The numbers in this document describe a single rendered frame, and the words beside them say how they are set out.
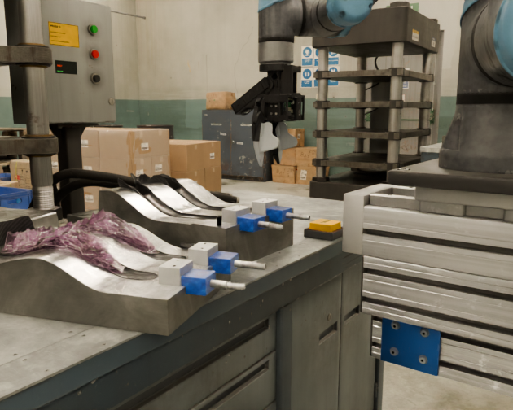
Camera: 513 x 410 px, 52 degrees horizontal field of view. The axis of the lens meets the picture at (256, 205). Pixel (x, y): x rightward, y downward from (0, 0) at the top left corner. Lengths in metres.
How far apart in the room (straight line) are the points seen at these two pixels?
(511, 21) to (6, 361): 0.70
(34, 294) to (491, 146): 0.68
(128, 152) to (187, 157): 0.97
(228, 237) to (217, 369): 0.26
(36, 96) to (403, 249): 1.16
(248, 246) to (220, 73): 8.15
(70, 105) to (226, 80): 7.34
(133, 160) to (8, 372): 4.33
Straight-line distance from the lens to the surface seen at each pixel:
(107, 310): 0.81
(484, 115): 0.72
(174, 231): 1.10
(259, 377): 1.22
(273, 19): 1.11
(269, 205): 1.15
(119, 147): 5.03
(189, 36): 9.63
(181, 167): 5.77
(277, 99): 1.09
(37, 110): 1.61
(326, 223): 1.31
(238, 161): 8.34
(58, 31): 1.83
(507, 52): 0.59
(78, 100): 1.85
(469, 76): 0.74
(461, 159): 0.72
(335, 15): 1.01
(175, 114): 9.78
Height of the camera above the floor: 1.12
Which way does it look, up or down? 10 degrees down
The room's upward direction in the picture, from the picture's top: straight up
